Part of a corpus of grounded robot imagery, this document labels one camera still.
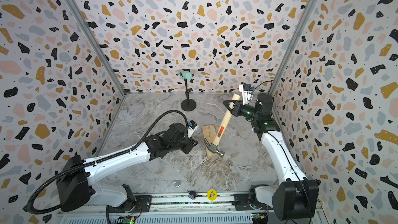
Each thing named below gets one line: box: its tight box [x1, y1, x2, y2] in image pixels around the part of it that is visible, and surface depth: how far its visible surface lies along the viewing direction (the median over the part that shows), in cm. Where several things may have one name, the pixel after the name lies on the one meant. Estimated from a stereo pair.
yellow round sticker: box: [206, 189, 218, 201], surface depth 78 cm
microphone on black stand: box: [178, 69, 197, 112], surface depth 115 cm
